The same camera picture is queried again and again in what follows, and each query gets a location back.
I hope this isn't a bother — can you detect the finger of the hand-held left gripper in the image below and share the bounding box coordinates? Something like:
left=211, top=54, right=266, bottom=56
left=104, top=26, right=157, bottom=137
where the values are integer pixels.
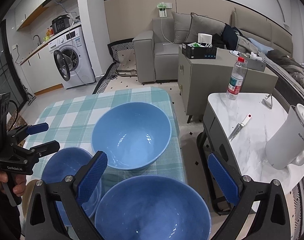
left=7, top=122, right=49, bottom=143
left=15, top=141, right=61, bottom=164

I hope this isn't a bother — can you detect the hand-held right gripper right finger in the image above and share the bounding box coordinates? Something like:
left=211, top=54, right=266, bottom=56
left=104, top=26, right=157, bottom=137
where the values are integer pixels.
left=207, top=152, right=291, bottom=240

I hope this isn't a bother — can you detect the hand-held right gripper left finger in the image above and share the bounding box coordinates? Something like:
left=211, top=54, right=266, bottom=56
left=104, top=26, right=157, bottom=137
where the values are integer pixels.
left=24, top=151, right=108, bottom=240

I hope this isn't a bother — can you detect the blue bowl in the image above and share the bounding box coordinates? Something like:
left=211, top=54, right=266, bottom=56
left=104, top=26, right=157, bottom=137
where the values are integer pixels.
left=91, top=102, right=172, bottom=171
left=41, top=147, right=103, bottom=219
left=94, top=176, right=212, bottom=240

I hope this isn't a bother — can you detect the brown patterned box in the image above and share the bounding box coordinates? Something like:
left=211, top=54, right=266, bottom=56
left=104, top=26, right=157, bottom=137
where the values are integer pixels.
left=7, top=112, right=26, bottom=133

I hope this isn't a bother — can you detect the teal checked tablecloth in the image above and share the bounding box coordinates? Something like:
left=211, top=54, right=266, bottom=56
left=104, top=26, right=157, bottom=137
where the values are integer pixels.
left=24, top=87, right=187, bottom=240

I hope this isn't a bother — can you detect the stick vacuum cleaner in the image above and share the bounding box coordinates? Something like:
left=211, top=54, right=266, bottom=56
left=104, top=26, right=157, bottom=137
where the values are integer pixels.
left=22, top=85, right=36, bottom=105

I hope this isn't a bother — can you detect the white kitchen counter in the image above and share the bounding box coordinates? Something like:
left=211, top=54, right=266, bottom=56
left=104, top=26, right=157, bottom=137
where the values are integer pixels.
left=15, top=37, right=65, bottom=95

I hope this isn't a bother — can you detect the dark glass door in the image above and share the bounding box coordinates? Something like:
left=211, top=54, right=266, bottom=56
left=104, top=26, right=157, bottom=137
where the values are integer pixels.
left=0, top=20, right=27, bottom=110

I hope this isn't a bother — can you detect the white marble side table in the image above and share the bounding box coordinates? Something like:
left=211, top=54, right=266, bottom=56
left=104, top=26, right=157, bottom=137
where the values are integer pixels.
left=197, top=92, right=304, bottom=215

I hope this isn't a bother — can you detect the white electric kettle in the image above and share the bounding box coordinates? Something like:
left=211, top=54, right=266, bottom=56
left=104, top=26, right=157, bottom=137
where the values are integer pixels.
left=265, top=103, right=304, bottom=170

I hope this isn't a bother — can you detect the white washing machine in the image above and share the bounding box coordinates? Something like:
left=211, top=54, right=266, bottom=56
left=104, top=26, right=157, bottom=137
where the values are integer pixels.
left=49, top=24, right=97, bottom=90

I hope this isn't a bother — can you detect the small metal stand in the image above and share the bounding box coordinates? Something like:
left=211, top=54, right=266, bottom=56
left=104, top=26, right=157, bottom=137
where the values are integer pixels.
left=262, top=94, right=273, bottom=109

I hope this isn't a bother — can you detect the clear plastic water bottle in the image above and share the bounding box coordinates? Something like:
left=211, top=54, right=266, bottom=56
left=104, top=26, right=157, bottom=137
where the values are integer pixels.
left=226, top=57, right=248, bottom=100

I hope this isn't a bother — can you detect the grey side cabinet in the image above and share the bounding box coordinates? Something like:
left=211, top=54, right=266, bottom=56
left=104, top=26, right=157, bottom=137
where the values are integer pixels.
left=177, top=47, right=279, bottom=123

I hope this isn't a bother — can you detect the black pressure cooker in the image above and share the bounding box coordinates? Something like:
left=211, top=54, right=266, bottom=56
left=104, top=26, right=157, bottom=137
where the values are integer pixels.
left=52, top=15, right=72, bottom=34

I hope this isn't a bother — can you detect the black white patterned mat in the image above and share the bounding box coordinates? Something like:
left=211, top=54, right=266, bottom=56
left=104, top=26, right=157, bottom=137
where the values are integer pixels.
left=92, top=39, right=135, bottom=95

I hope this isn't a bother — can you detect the grey tissue box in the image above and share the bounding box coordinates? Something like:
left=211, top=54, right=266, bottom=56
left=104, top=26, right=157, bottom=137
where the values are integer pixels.
left=244, top=55, right=266, bottom=72

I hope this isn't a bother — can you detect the black box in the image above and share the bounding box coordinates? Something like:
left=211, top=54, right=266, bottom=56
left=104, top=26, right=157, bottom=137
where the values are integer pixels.
left=182, top=42, right=217, bottom=59

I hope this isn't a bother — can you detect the grey sofa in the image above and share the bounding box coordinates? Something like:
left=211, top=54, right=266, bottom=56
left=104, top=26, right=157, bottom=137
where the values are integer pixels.
left=132, top=11, right=242, bottom=84

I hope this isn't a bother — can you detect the grey bedding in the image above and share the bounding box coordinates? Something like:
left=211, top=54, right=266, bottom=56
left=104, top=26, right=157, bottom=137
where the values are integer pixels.
left=232, top=35, right=304, bottom=93

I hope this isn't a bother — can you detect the white box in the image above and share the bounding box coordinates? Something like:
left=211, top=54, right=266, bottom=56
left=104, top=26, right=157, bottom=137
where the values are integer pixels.
left=197, top=33, right=213, bottom=48

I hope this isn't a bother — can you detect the dark clothing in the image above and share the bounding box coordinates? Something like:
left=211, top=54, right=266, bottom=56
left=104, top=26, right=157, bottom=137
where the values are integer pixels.
left=213, top=24, right=242, bottom=50

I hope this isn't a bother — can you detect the grey cushion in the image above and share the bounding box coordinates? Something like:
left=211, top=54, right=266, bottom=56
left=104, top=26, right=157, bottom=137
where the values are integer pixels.
left=184, top=12, right=226, bottom=44
left=171, top=11, right=192, bottom=44

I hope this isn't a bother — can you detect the white handled knife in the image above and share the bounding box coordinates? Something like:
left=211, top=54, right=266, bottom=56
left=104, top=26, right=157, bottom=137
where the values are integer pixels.
left=228, top=114, right=252, bottom=141

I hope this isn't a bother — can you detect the white wall cabinet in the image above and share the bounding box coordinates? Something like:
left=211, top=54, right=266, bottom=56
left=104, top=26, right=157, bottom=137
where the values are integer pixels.
left=15, top=0, right=55, bottom=30

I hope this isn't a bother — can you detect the white wall power strip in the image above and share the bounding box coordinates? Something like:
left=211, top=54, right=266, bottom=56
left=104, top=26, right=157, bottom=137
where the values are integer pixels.
left=156, top=2, right=172, bottom=18

